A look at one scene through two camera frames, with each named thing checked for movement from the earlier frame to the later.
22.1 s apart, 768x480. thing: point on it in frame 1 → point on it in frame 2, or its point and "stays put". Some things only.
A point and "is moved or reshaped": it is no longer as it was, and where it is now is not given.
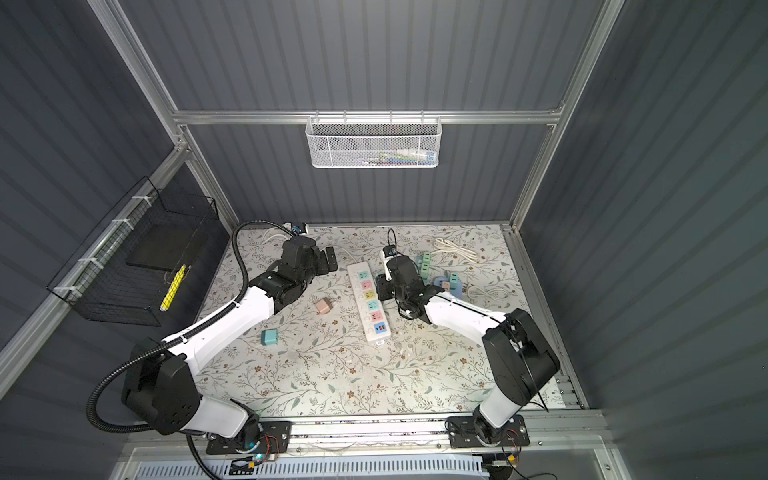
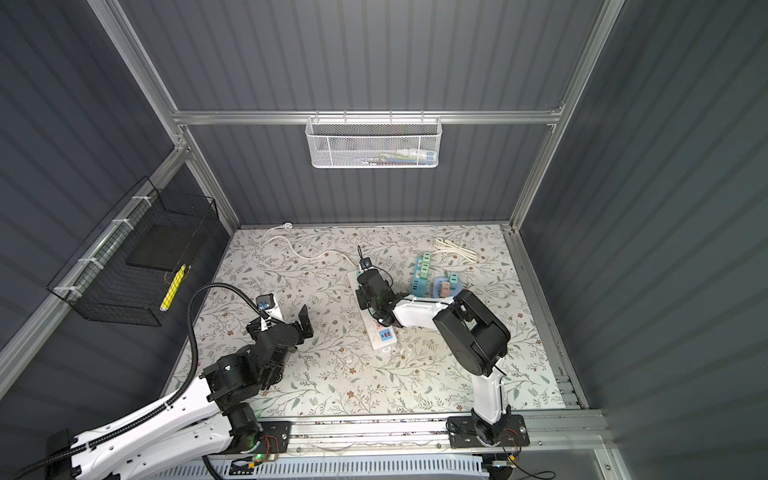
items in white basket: x=403 y=156 stays put
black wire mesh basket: x=127 y=270 stays put
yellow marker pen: x=172 y=288 stays put
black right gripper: x=382 y=284 → x=362 y=299
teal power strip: x=438 y=281 is moved or reshaped
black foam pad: x=162 y=246 stays put
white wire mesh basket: x=369 y=142 stays put
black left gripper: x=324 y=267 → x=307 y=330
